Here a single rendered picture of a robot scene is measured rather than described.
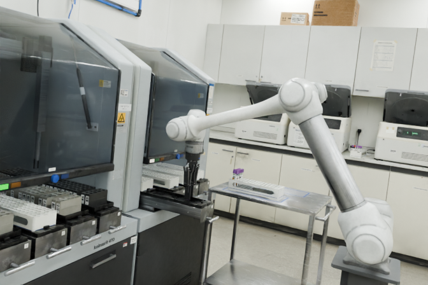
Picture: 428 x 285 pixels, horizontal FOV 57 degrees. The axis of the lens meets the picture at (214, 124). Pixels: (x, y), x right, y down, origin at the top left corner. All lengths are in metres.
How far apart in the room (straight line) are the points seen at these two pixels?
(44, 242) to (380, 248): 1.15
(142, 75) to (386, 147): 2.69
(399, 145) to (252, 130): 1.43
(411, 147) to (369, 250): 2.53
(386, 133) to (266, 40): 1.64
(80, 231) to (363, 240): 1.03
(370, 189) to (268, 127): 1.16
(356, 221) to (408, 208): 2.52
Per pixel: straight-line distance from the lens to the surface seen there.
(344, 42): 4.36
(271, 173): 4.20
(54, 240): 1.52
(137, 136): 1.90
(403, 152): 4.00
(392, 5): 4.75
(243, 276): 2.53
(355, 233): 1.54
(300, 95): 1.51
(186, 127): 1.75
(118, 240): 1.80
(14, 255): 1.42
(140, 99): 1.89
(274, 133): 4.14
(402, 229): 4.10
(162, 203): 1.97
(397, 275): 1.82
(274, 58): 4.49
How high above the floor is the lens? 1.33
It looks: 4 degrees down
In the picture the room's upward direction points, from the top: 6 degrees clockwise
